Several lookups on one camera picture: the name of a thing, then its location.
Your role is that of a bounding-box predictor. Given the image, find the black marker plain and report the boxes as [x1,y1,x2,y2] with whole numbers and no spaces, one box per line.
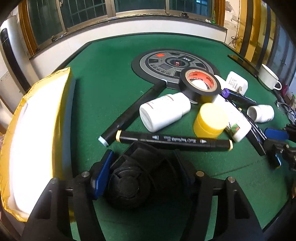
[246,129,266,156]

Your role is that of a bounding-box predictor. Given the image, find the small white bottle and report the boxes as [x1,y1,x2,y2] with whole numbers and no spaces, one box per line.
[247,105,274,123]

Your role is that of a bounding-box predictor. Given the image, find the yellow round jar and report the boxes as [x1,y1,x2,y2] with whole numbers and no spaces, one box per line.
[193,103,228,138]

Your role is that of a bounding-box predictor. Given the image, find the black marker purple cap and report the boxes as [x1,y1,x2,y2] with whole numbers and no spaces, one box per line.
[221,88,259,107]

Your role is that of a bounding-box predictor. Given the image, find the black marker light blue cap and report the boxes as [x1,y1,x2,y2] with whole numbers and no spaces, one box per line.
[98,80,168,147]

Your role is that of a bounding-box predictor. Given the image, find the black marker beige caps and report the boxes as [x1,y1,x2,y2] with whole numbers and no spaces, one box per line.
[115,130,233,152]

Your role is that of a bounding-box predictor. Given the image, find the white pill bottle red stripe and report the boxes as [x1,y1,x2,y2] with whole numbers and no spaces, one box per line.
[139,92,191,133]

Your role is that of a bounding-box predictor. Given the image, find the black marker yellow cap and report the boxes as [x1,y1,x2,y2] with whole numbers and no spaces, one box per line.
[241,110,267,142]

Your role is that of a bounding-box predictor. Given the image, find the white charger plug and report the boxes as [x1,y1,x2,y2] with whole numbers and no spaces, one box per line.
[226,71,248,95]

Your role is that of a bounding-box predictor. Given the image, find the eyeglasses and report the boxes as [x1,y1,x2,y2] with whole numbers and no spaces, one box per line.
[275,100,295,125]

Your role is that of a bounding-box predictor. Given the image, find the white bottle green label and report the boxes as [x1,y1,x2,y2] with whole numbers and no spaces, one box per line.
[213,95,251,143]

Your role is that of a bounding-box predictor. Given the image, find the white ceramic cup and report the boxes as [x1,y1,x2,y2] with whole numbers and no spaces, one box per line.
[258,64,282,91]

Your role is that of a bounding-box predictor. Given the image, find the yellow rimmed white tray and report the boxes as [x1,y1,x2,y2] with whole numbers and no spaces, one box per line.
[1,67,76,222]

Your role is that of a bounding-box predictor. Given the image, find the black electrical tape roll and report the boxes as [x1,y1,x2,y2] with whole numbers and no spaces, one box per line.
[179,67,221,104]

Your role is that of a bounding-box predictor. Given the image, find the round grey control panel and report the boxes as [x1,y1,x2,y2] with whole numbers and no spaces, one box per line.
[132,49,220,90]

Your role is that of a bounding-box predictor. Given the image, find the beige tower fan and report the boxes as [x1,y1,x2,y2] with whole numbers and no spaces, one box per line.
[1,16,39,94]

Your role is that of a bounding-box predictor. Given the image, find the window with grille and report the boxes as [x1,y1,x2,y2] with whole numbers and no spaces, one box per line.
[17,1,227,56]

